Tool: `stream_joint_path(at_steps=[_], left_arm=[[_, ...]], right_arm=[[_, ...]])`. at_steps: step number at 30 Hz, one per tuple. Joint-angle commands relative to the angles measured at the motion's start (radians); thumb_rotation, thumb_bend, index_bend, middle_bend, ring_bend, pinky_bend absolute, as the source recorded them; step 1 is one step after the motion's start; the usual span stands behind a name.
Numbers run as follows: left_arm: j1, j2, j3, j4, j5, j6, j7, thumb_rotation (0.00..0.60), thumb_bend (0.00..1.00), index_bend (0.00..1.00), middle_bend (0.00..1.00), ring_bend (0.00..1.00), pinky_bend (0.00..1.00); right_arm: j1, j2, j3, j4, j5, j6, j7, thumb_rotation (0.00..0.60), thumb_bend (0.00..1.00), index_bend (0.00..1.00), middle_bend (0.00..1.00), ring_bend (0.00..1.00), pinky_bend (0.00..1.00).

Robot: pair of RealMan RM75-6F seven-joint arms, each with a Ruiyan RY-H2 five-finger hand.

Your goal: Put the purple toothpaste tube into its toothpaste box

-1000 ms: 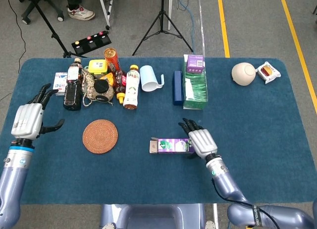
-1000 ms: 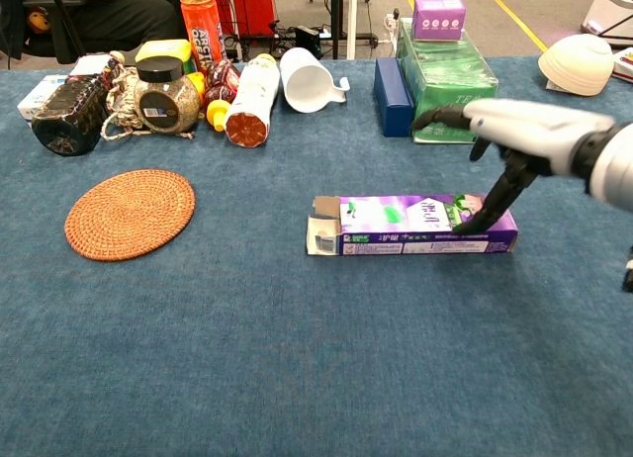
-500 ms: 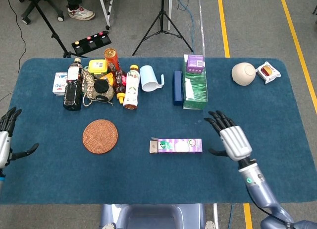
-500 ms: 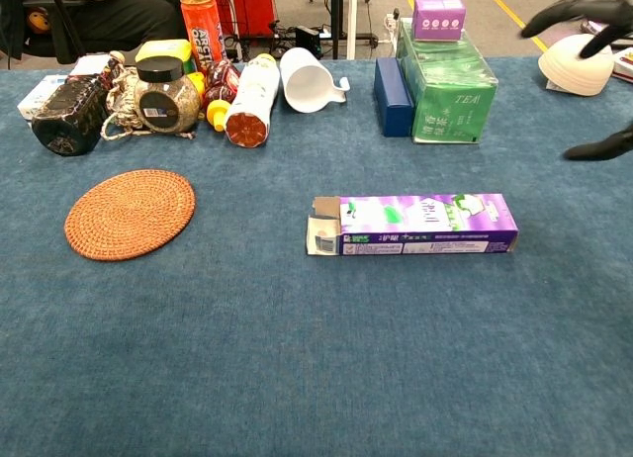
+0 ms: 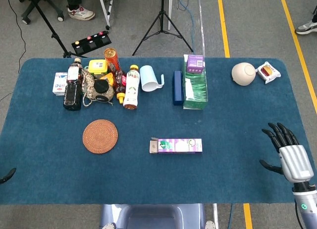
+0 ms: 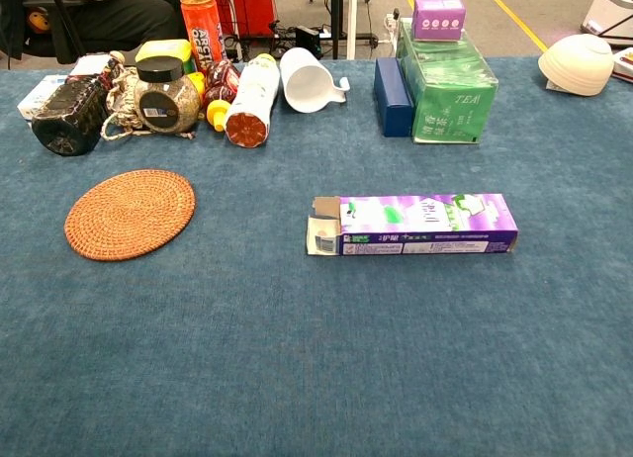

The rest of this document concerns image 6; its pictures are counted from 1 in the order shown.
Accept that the purple snack box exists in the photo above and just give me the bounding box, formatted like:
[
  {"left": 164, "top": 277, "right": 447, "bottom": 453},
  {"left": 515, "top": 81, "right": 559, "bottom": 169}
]
[{"left": 305, "top": 193, "right": 519, "bottom": 257}]

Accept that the long dark blue box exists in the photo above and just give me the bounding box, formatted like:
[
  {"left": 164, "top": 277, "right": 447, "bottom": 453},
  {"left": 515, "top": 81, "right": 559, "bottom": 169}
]
[{"left": 373, "top": 56, "right": 415, "bottom": 138}]

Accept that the black device box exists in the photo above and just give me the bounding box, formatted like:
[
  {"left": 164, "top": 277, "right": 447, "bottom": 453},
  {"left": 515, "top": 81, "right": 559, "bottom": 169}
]
[{"left": 295, "top": 25, "right": 325, "bottom": 60}]

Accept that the green tea box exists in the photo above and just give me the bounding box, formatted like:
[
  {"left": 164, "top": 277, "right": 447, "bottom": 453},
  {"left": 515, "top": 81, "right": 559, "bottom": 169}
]
[{"left": 395, "top": 19, "right": 499, "bottom": 145}]

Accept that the yellow lid container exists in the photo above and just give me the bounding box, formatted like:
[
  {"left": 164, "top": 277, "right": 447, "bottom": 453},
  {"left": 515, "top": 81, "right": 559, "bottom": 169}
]
[{"left": 135, "top": 39, "right": 194, "bottom": 75}]

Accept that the small purple box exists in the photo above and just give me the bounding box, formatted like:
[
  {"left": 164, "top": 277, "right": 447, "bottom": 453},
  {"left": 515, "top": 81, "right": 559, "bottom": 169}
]
[{"left": 410, "top": 0, "right": 468, "bottom": 43}]

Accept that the blue table mat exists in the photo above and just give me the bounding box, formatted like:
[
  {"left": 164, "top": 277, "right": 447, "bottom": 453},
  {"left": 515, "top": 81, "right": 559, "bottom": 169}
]
[{"left": 0, "top": 55, "right": 633, "bottom": 457}]

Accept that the white plastic mug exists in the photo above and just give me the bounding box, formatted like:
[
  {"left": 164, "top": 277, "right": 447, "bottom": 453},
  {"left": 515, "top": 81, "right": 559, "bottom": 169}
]
[{"left": 279, "top": 46, "right": 351, "bottom": 115}]

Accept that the white label tea bottle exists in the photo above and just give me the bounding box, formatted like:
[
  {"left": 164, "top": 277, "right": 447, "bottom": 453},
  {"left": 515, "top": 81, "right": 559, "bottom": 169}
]
[{"left": 225, "top": 53, "right": 282, "bottom": 149}]

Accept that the red bottle with yellow cap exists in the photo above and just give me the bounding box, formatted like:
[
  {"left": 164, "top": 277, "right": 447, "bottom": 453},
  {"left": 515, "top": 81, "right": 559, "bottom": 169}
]
[{"left": 202, "top": 58, "right": 242, "bottom": 133}]

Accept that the yellow packet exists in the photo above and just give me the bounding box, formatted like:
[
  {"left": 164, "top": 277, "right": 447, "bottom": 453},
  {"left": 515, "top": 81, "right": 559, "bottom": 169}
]
[{"left": 186, "top": 71, "right": 207, "bottom": 100}]

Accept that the round brown woven coaster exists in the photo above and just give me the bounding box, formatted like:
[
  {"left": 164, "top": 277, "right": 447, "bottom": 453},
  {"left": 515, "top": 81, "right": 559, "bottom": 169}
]
[{"left": 63, "top": 168, "right": 198, "bottom": 263}]

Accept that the glass jar with black lid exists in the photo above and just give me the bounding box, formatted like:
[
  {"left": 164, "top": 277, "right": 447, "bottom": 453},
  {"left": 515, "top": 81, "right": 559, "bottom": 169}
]
[{"left": 133, "top": 55, "right": 203, "bottom": 135}]

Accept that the white power strip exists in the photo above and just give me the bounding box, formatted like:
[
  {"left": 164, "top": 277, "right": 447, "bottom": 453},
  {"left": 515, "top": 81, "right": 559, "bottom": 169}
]
[{"left": 384, "top": 9, "right": 402, "bottom": 43}]

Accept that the red cabinet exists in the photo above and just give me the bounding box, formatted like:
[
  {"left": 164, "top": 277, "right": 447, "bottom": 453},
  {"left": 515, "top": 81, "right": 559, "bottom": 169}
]
[{"left": 217, "top": 0, "right": 278, "bottom": 38}]

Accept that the red chips can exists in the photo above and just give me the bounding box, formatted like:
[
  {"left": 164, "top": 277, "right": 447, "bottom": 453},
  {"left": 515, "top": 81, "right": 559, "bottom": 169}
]
[{"left": 179, "top": 0, "right": 226, "bottom": 75}]

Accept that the dark drink bottle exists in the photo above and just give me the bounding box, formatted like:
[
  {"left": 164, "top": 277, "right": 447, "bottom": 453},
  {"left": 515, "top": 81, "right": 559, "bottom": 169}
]
[{"left": 31, "top": 50, "right": 125, "bottom": 157}]

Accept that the seated person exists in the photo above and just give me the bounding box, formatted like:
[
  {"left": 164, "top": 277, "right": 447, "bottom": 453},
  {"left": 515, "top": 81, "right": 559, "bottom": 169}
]
[{"left": 19, "top": 0, "right": 182, "bottom": 65}]

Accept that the beige bowl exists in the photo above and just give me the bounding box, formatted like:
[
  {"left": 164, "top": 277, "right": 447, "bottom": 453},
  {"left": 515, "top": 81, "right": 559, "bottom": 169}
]
[{"left": 537, "top": 34, "right": 615, "bottom": 98}]

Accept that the white blue small carton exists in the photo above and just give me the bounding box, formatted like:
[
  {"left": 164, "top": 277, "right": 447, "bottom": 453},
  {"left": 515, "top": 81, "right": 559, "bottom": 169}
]
[{"left": 17, "top": 73, "right": 70, "bottom": 122}]

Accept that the black slanted tripod stand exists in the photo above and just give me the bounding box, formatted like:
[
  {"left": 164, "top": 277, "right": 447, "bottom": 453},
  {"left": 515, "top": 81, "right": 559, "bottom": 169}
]
[{"left": 44, "top": 0, "right": 84, "bottom": 57}]

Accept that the white red snack packet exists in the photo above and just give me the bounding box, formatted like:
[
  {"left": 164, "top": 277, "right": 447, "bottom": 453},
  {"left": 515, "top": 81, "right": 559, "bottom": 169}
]
[{"left": 611, "top": 46, "right": 633, "bottom": 85}]

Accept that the white machine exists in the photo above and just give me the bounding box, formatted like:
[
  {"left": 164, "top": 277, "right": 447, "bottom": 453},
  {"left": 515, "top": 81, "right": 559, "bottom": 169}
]
[{"left": 581, "top": 0, "right": 633, "bottom": 47}]

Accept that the black office chair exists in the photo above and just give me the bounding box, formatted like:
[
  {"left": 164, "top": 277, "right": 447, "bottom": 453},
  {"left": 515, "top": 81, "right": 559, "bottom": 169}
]
[{"left": 0, "top": 0, "right": 80, "bottom": 65}]

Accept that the white post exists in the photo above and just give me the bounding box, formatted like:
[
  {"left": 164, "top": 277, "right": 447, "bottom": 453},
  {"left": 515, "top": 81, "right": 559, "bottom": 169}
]
[{"left": 345, "top": 0, "right": 359, "bottom": 60}]

